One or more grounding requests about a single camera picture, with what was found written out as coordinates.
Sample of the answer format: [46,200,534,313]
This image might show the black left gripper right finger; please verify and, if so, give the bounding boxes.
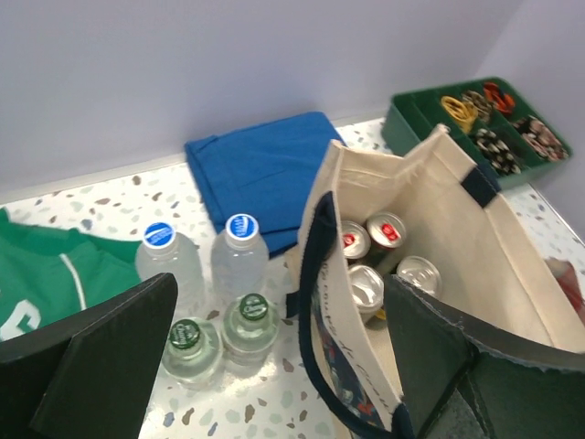
[385,275,584,438]

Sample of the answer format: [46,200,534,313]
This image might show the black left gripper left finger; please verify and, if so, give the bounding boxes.
[1,273,178,438]

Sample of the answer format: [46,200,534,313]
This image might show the beige canvas tote bag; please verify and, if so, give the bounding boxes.
[285,125,584,438]

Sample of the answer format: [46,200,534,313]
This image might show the Pocari Sweat bottle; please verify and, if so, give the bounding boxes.
[211,213,269,303]
[135,222,205,315]

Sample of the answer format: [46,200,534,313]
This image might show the green cap soda bottle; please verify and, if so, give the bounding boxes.
[220,293,280,368]

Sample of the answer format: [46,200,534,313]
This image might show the black can silver tab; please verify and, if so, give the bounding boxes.
[396,256,442,298]

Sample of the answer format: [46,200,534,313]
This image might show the green Guess t-shirt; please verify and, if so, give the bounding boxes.
[1,209,140,341]

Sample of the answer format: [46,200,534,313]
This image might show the black can foil top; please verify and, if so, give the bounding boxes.
[348,264,384,324]

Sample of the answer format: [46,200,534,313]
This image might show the red plaid cloth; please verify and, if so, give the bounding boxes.
[545,258,584,322]

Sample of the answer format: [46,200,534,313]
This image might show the red tab can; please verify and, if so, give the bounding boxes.
[365,211,407,268]
[341,220,371,265]

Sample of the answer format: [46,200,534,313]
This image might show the green compartment tray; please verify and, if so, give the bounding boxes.
[381,77,572,189]

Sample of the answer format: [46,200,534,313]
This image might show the folded blue cloth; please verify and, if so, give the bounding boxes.
[185,112,342,257]

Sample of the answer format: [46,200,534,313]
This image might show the black white hair ties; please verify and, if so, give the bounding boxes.
[473,127,522,177]

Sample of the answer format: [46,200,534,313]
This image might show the pink patterned hair ties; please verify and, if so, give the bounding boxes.
[514,116,564,161]

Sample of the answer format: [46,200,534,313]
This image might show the yellow hair tie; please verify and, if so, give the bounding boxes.
[440,94,479,134]

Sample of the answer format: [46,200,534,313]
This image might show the brown patterned hair ties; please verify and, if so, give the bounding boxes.
[461,90,495,123]

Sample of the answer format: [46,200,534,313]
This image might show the orange black hair ties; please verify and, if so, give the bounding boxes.
[483,81,516,113]

